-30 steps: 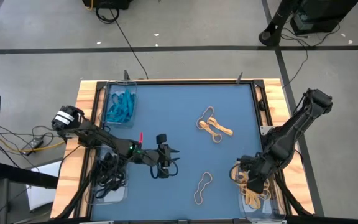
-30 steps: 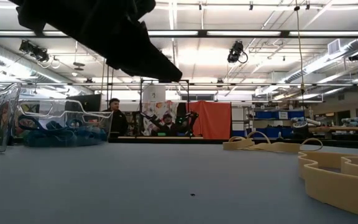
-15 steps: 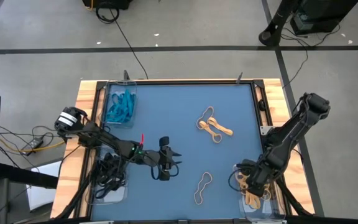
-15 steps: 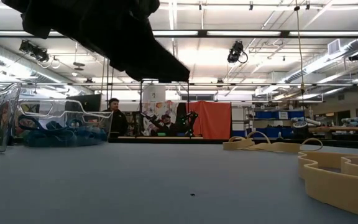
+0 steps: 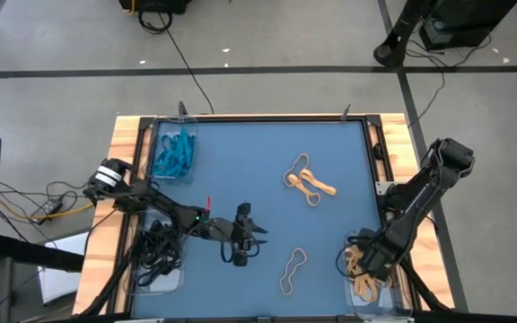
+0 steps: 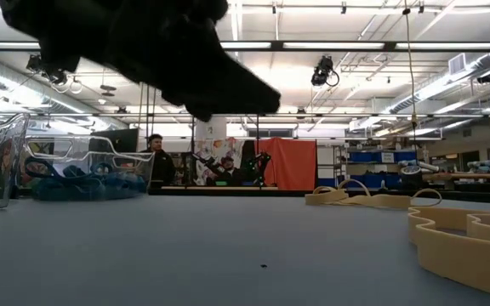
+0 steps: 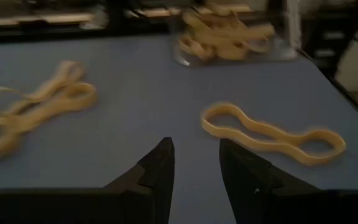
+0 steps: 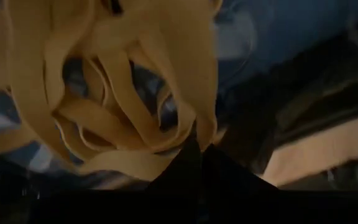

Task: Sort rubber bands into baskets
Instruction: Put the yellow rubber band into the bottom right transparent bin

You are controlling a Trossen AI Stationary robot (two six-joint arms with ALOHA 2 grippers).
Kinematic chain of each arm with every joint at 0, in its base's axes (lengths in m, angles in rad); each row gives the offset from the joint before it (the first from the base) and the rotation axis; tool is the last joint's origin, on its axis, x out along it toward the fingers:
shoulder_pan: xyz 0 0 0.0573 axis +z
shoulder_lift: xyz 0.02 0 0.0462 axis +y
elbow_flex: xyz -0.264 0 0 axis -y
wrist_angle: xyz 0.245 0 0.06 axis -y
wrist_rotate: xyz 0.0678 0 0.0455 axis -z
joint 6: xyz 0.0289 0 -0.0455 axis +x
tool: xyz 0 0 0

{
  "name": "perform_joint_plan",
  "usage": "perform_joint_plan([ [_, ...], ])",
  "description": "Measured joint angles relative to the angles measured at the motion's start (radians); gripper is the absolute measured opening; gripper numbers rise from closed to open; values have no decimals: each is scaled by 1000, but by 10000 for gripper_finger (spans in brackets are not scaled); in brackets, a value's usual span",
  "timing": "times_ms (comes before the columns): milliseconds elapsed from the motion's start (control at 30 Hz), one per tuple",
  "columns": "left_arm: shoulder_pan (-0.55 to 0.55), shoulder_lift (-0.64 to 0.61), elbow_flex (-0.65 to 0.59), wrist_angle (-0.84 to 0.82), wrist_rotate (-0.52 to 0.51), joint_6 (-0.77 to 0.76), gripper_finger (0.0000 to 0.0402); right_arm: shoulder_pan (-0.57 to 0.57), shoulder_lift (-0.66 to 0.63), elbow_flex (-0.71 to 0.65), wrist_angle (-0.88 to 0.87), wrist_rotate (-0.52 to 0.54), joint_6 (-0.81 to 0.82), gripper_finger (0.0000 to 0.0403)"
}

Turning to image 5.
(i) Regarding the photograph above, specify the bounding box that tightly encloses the thin black cable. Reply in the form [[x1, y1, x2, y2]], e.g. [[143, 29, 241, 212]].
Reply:
[[404, 33, 493, 127]]

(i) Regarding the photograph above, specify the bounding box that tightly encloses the black support beam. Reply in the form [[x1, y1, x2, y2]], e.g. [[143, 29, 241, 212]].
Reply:
[[0, 233, 85, 273]]

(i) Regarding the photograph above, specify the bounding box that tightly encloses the clear plastic basket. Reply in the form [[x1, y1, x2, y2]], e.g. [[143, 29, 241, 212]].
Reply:
[[152, 115, 199, 186], [338, 228, 415, 321], [125, 209, 188, 297]]

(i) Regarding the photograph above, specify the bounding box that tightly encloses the yellow cable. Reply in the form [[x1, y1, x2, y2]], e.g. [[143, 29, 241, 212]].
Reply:
[[0, 196, 97, 224]]

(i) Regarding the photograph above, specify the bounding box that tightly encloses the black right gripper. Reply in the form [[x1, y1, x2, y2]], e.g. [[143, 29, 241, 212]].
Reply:
[[355, 225, 404, 282]]

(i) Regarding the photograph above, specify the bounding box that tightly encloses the black equipment case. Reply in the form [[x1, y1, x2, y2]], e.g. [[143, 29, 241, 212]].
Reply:
[[118, 0, 193, 14]]

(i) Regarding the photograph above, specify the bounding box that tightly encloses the black power adapter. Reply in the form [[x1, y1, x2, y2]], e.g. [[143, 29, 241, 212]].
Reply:
[[29, 199, 66, 221]]

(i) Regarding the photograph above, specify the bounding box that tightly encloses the black cable sleeve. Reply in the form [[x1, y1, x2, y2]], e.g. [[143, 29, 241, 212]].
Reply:
[[399, 259, 451, 313], [78, 214, 141, 318]]

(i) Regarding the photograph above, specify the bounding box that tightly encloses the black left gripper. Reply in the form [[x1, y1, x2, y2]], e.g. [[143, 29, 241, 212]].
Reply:
[[226, 202, 269, 267]]

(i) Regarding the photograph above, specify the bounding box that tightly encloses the black equipment box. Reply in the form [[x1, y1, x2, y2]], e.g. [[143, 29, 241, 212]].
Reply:
[[418, 0, 517, 51]]

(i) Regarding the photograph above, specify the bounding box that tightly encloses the black floor cable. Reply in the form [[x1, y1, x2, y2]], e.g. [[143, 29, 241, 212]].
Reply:
[[137, 7, 215, 115]]

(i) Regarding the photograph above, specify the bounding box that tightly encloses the black stand pole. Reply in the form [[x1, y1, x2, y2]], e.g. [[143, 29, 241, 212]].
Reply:
[[373, 0, 428, 68]]

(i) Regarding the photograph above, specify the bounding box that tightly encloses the white sheet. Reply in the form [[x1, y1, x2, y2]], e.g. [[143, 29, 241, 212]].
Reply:
[[37, 231, 92, 305]]

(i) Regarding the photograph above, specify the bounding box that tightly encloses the blue table mat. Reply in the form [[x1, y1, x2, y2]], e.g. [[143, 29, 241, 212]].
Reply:
[[128, 119, 406, 320]]

